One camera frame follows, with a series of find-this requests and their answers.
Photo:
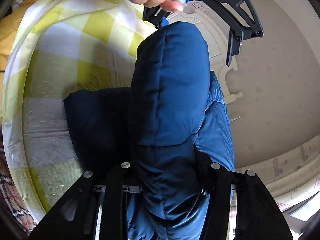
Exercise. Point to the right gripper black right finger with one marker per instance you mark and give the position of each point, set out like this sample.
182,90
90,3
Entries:
257,214

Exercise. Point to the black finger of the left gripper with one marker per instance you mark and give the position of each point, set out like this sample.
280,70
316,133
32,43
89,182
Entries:
234,44

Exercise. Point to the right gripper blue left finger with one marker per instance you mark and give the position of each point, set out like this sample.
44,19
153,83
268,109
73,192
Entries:
94,207

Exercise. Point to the blue quilted puffer jacket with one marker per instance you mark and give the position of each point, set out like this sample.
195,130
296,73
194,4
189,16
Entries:
173,107

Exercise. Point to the white wooden headboard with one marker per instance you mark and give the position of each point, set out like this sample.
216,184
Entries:
214,31

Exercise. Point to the cream patterned curtain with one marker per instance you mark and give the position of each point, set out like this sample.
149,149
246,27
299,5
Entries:
291,177

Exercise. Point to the plaid pajama legs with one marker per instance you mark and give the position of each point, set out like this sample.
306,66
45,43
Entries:
16,220

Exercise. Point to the yellow white checked bed sheet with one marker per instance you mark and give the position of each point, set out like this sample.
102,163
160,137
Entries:
59,47

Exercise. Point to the paper notice on wall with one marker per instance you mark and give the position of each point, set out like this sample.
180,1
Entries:
200,6

